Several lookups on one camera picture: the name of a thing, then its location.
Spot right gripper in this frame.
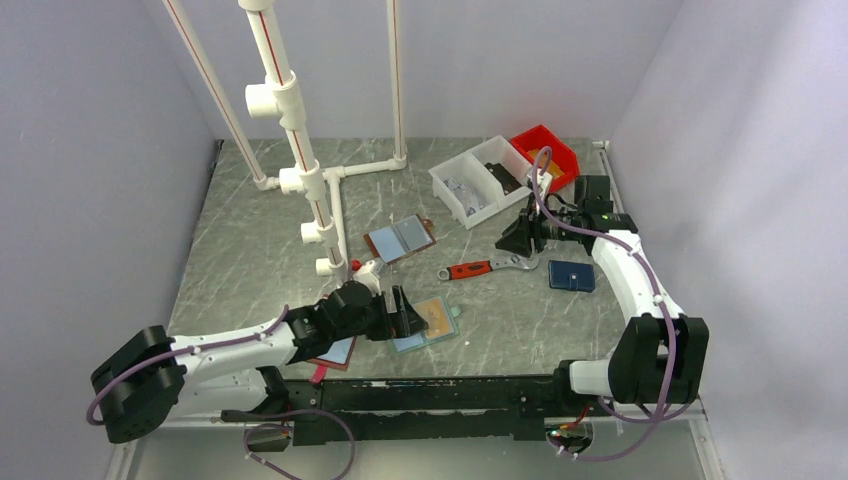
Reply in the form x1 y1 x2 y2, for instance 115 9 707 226
495 192 583 258

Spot black part in bin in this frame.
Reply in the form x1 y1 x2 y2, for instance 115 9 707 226
485 163 522 196

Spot red handled adjustable wrench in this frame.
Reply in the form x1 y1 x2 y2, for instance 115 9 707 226
437 255 539 281

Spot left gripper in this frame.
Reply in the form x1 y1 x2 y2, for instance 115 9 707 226
332 284 428 341

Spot purple cable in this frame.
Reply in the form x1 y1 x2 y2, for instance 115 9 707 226
529 146 694 464
86 304 356 478

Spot navy blue card holder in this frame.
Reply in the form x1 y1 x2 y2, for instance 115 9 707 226
548 260 596 293

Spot orange credit card in holder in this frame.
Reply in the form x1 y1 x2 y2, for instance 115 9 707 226
414 297 457 341

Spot white pvc pipe frame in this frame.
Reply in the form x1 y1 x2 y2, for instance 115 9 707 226
163 1 408 283

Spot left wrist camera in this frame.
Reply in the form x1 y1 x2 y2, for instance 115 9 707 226
352 258 386 296

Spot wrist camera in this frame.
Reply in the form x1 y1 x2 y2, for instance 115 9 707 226
352 258 386 296
526 172 554 197

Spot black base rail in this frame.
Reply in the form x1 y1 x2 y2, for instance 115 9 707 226
220 374 614 448

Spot white divided bin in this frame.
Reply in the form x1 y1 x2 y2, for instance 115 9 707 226
429 136 531 230

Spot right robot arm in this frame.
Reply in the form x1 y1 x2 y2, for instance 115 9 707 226
495 175 709 415

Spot grey parts in bin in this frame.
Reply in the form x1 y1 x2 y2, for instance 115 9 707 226
444 177 488 217

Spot yellow item in red bin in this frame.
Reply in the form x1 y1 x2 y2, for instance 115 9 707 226
528 149 564 180

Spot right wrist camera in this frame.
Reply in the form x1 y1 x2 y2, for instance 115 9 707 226
526 172 554 197

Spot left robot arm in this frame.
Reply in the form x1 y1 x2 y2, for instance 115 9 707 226
85 281 429 444

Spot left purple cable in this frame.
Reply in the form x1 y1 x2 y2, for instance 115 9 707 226
86 304 356 478

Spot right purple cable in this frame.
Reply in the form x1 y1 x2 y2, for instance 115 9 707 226
529 146 694 464

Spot red plastic bin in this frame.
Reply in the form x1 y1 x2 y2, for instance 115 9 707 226
509 124 580 192

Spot brown card holder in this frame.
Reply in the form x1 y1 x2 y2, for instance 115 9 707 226
363 214 437 265

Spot red card holder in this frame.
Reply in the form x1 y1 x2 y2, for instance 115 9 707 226
308 337 357 371

